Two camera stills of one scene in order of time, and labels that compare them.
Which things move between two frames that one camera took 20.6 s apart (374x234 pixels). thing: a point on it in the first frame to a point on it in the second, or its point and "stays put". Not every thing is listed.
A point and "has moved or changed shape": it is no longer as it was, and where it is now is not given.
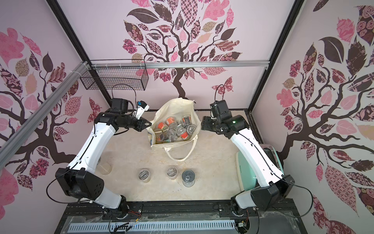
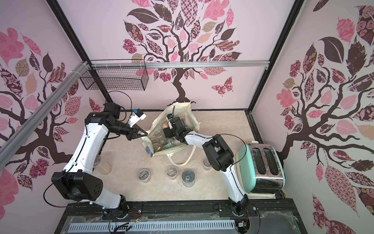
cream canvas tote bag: (176, 107) has moved or changed shape
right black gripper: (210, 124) to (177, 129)
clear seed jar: (172, 172) stays put
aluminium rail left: (14, 140) stays put
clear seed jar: (144, 175) stays put
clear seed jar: (188, 178) stays put
